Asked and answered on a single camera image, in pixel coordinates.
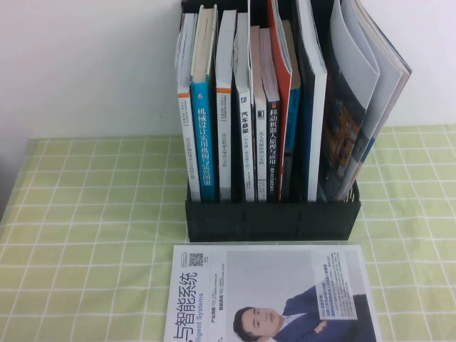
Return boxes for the white HEEC show catalogue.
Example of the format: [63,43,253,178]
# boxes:
[294,0,328,203]

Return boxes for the thick white orange-band book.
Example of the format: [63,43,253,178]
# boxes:
[215,9,239,202]

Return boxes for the white car suspension book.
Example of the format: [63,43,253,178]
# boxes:
[233,12,257,202]

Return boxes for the blue spine mechanical design book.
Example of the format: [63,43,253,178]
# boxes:
[190,4,219,204]

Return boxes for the white driverless driving book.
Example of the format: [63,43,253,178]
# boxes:
[249,24,269,202]

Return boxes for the black spine mobile robot book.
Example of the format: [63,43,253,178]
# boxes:
[259,27,283,203]

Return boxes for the thin white orange-band book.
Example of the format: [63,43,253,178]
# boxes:
[173,12,202,202]

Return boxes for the black plastic book holder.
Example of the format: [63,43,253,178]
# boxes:
[180,0,363,243]

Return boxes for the blue spine DTC book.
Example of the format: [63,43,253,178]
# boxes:
[280,19,303,202]

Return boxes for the thin red cover book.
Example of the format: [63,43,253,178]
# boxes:
[266,0,294,202]

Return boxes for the grey book orange band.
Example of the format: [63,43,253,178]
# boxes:
[351,0,413,200]

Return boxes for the thin white pink booklet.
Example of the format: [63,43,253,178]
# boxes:
[247,0,256,108]

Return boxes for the white intelligent systems magazine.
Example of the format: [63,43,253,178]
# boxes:
[164,244,378,342]

